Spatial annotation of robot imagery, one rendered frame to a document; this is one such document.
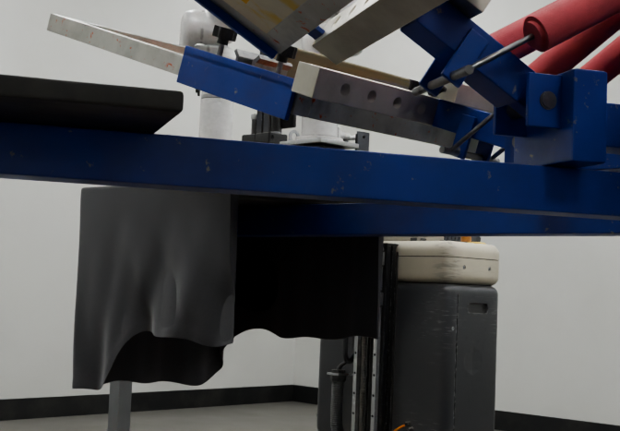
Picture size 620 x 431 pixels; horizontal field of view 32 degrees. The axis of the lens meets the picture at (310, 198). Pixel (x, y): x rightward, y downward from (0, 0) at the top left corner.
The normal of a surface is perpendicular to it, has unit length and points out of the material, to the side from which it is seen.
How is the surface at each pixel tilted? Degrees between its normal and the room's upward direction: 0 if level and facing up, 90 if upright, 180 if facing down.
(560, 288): 90
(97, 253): 90
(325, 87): 108
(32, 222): 90
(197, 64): 90
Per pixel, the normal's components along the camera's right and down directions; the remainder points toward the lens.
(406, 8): -0.54, 0.81
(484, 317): 0.69, -0.04
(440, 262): -0.73, -0.09
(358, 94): 0.69, 0.29
